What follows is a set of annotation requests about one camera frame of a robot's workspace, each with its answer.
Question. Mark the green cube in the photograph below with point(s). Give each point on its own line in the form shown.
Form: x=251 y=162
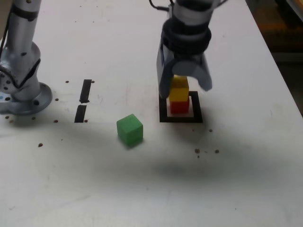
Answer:
x=130 y=131

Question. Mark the black tape strip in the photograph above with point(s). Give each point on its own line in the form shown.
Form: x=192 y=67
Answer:
x=85 y=92

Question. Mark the black tape square outline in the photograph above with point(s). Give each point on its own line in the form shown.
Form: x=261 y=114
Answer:
x=181 y=120

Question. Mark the pale panel with dark frame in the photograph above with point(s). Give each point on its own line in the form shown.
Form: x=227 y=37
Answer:
x=296 y=4

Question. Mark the red cube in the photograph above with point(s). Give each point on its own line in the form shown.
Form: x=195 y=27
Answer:
x=180 y=107

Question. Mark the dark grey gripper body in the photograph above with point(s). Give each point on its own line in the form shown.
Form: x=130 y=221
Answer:
x=187 y=57

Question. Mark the yellow cube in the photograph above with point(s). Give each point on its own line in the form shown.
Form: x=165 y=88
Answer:
x=178 y=93

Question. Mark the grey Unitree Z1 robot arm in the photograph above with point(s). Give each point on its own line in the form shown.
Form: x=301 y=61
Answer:
x=21 y=71

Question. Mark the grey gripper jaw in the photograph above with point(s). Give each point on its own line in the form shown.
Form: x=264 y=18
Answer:
x=203 y=73
x=164 y=75

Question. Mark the grey metal bar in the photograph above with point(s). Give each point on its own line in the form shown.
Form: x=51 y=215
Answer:
x=288 y=56

